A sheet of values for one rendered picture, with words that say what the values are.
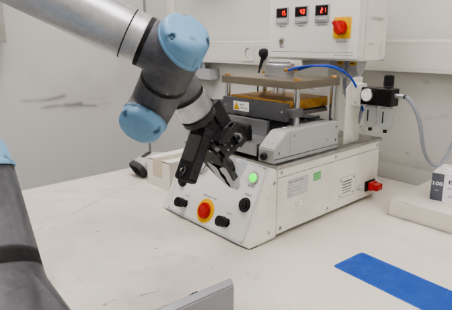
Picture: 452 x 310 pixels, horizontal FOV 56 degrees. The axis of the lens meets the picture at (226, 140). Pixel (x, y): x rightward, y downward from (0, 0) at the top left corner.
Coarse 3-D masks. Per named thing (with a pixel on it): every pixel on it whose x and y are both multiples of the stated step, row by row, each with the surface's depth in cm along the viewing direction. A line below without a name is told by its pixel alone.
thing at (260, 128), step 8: (232, 120) 115; (240, 120) 112; (248, 120) 110; (256, 120) 108; (264, 120) 106; (256, 128) 108; (264, 128) 106; (240, 136) 108; (256, 136) 108; (264, 136) 107; (248, 144) 101; (256, 144) 99; (248, 152) 102; (256, 152) 100
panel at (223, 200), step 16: (208, 176) 110; (256, 176) 98; (176, 192) 116; (192, 192) 112; (208, 192) 108; (224, 192) 104; (240, 192) 100; (256, 192) 97; (176, 208) 115; (192, 208) 110; (224, 208) 102; (208, 224) 105; (240, 224) 98; (240, 240) 96
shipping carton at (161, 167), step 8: (168, 152) 144; (176, 152) 145; (152, 160) 137; (160, 160) 134; (168, 160) 134; (176, 160) 134; (152, 168) 138; (160, 168) 134; (168, 168) 132; (176, 168) 133; (152, 176) 138; (160, 176) 135; (168, 176) 132; (160, 184) 136; (168, 184) 133
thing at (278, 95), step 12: (240, 96) 117; (252, 96) 115; (264, 96) 115; (276, 96) 115; (288, 96) 115; (300, 96) 115; (312, 96) 115; (324, 96) 115; (312, 108) 113; (324, 108) 116
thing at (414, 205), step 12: (408, 192) 118; (420, 192) 118; (396, 204) 112; (408, 204) 110; (420, 204) 110; (432, 204) 110; (444, 204) 110; (396, 216) 113; (408, 216) 110; (420, 216) 108; (432, 216) 106; (444, 216) 104; (444, 228) 104
